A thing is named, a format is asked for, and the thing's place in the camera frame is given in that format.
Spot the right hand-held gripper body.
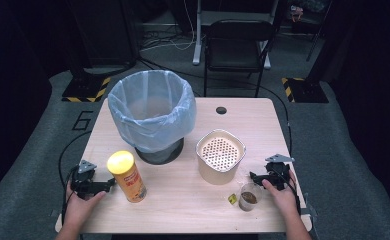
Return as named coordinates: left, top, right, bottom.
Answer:
left=265, top=153, right=296, bottom=191

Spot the yellow chip can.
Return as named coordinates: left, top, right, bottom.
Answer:
left=106, top=150, right=148, bottom=204

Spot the clear plastic cup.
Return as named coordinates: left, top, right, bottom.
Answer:
left=238, top=182, right=263, bottom=212

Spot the black folding chair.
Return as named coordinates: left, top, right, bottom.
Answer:
left=203, top=18, right=275, bottom=99

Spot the beige strainer container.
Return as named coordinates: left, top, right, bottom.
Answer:
left=195, top=128, right=247, bottom=186

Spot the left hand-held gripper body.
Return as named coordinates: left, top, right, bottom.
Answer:
left=70, top=159, right=101, bottom=201

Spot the right hand-held gripper cable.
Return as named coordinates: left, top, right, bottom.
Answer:
left=276, top=168, right=302, bottom=216

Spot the trash bin with blue liner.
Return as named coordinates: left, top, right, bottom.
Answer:
left=107, top=69, right=198, bottom=155

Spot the dark grey trash bin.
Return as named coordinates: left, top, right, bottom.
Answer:
left=134, top=137, right=185, bottom=166

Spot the brown tea bag yellow tag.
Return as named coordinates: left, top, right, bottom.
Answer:
left=227, top=191, right=258, bottom=205

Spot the white floor cable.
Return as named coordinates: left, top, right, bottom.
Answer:
left=138, top=0, right=197, bottom=53

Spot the person's left hand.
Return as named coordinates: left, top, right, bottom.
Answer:
left=63, top=182, right=108, bottom=231

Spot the pile of assorted items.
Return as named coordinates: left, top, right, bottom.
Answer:
left=287, top=0, right=332, bottom=26

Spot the person's right hand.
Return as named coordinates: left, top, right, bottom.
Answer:
left=261, top=169, right=301, bottom=218

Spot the white desk frame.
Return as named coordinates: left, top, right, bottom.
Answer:
left=191, top=0, right=281, bottom=71

